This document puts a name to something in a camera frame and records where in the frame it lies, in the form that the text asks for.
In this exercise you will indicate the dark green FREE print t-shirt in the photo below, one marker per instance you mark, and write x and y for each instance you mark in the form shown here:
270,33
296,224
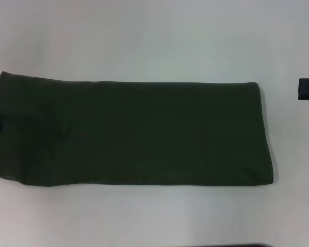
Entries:
131,133

